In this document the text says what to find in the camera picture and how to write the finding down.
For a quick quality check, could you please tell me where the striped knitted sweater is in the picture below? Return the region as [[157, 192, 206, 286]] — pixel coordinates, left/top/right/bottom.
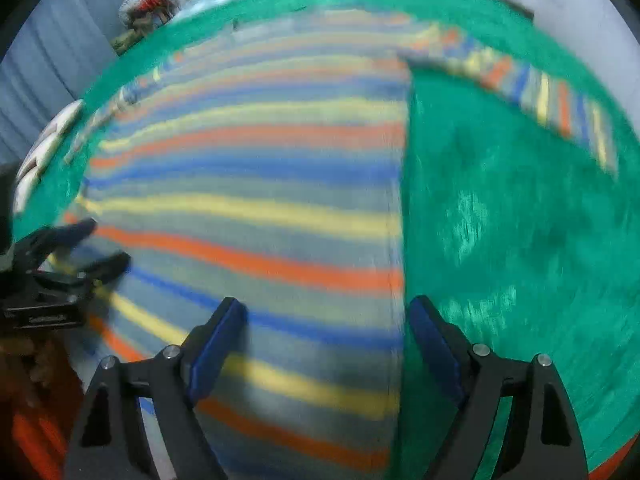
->
[[62, 10, 621, 480]]

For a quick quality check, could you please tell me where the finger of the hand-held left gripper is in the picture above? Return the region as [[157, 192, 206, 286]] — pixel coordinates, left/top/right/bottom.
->
[[37, 252, 132, 292], [17, 218, 98, 263]]

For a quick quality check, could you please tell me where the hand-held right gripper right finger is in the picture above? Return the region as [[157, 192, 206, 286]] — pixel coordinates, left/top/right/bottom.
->
[[409, 295, 590, 480]]

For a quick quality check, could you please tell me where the green velvet blanket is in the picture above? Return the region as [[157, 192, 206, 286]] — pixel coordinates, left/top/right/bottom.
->
[[12, 0, 640, 480]]

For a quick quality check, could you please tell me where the cream brown patterned pillow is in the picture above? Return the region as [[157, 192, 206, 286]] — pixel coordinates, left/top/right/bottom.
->
[[12, 100, 86, 217]]

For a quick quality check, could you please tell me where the person's left hand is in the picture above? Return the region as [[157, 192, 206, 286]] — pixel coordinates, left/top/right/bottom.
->
[[0, 331, 67, 406]]

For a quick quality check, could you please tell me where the pile of clothes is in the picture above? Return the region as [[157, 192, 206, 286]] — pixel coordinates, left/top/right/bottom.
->
[[112, 0, 182, 56]]

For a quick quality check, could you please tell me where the orange knitted garment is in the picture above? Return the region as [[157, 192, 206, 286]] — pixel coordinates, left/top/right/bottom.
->
[[10, 340, 640, 480]]

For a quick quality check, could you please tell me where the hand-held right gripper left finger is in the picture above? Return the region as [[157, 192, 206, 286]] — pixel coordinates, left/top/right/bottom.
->
[[62, 296, 248, 480]]

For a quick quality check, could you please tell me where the grey blue curtain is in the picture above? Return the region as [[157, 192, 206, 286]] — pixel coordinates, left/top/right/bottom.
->
[[0, 0, 143, 166]]

